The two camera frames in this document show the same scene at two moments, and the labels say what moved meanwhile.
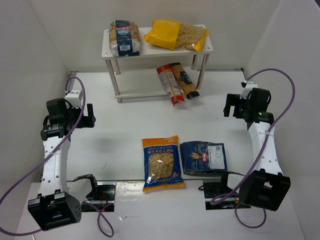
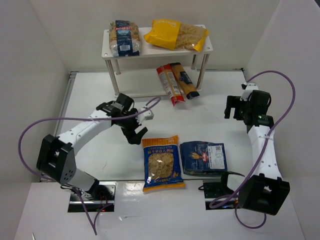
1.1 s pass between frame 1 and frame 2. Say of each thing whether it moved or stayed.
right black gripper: stayed
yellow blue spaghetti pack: stayed
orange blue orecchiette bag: stayed
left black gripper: moved
